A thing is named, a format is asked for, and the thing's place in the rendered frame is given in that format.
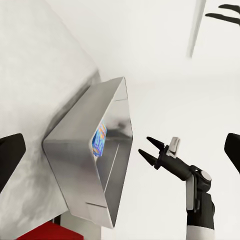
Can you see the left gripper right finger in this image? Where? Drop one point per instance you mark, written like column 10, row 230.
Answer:
column 232, row 149

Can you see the painting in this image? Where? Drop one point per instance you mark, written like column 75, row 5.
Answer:
column 218, row 34

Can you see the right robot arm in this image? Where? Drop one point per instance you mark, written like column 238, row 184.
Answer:
column 199, row 205

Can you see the desk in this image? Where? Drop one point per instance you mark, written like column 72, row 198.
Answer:
column 44, row 72

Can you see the board game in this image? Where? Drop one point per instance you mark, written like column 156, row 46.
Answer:
column 99, row 140

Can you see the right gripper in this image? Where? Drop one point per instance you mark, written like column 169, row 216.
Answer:
column 170, row 163

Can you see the toy box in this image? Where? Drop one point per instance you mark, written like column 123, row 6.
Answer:
column 92, row 186

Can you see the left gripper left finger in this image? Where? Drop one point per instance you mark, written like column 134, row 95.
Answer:
column 12, row 150

